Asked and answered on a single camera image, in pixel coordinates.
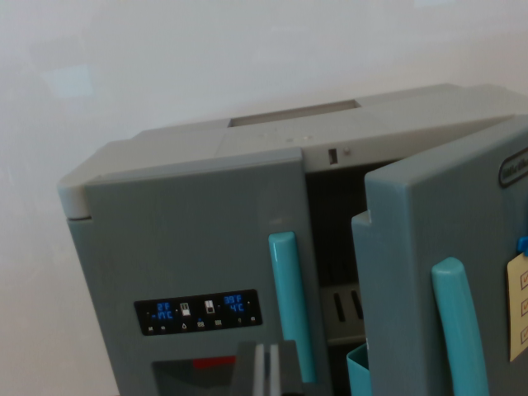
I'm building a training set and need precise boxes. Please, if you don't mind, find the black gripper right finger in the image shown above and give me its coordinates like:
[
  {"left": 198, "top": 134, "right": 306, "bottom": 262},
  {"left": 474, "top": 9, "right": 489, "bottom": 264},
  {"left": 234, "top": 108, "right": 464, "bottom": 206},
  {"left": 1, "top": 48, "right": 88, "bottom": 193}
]
[{"left": 270, "top": 340, "right": 305, "bottom": 396}]

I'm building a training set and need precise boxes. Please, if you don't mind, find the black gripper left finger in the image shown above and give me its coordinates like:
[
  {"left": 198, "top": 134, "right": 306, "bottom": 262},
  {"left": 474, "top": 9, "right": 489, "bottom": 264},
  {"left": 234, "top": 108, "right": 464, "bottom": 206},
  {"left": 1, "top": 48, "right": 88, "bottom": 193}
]
[{"left": 230, "top": 341, "right": 266, "bottom": 396}]

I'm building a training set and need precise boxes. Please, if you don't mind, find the teal door bin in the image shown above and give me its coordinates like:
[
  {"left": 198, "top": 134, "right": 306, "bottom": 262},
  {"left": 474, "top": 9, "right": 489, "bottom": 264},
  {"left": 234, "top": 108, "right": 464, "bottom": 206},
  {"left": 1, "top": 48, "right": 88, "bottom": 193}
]
[{"left": 345, "top": 342, "right": 372, "bottom": 396}]

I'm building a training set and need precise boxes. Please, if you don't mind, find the grey slotted fridge shelf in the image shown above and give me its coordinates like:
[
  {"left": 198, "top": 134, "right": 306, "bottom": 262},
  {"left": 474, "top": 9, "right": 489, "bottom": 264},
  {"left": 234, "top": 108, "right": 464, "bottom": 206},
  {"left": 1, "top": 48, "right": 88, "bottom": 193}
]
[{"left": 319, "top": 282, "right": 368, "bottom": 346}]

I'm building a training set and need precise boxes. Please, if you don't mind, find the grey toy fridge cabinet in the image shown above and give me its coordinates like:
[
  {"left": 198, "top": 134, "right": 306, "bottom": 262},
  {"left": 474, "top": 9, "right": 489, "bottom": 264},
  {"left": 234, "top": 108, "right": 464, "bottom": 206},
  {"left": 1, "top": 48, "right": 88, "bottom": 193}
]
[{"left": 57, "top": 82, "right": 528, "bottom": 347}]

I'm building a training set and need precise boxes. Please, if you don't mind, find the red dispenser lever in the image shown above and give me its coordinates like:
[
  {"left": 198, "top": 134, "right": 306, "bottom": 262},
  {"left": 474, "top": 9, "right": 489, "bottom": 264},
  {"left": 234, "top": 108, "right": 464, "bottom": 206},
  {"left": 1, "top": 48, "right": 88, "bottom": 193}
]
[{"left": 192, "top": 355, "right": 238, "bottom": 370}]

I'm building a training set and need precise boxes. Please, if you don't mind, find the black temperature display panel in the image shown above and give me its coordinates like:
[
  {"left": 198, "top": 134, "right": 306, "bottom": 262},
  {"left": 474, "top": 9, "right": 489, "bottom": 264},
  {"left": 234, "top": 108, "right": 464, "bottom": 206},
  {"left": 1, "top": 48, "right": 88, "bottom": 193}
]
[{"left": 133, "top": 288, "right": 264, "bottom": 337}]

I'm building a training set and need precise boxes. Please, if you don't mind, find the cream shopping list card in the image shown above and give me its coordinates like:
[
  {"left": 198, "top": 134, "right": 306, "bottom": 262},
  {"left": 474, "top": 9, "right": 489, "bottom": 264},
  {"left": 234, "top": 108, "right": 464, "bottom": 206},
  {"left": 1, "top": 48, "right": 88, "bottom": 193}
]
[{"left": 506, "top": 252, "right": 528, "bottom": 363}]

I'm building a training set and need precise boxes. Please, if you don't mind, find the oval brand logo sticker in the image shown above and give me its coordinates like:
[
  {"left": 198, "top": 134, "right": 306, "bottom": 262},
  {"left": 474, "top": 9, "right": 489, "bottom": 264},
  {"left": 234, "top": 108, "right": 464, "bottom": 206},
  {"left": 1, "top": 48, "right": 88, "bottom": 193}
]
[{"left": 497, "top": 150, "right": 528, "bottom": 189}]

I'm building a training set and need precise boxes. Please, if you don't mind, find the teal handle of display door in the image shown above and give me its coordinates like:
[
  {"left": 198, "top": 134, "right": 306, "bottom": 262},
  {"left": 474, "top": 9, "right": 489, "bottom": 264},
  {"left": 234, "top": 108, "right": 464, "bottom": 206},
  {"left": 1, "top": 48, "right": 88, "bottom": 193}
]
[{"left": 267, "top": 230, "right": 318, "bottom": 384}]

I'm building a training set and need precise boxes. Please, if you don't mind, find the teal handle of list door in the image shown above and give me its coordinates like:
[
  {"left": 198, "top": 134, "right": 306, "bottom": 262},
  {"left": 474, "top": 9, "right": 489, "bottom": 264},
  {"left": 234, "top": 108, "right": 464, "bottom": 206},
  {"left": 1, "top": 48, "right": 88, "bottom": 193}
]
[{"left": 431, "top": 256, "right": 490, "bottom": 396}]

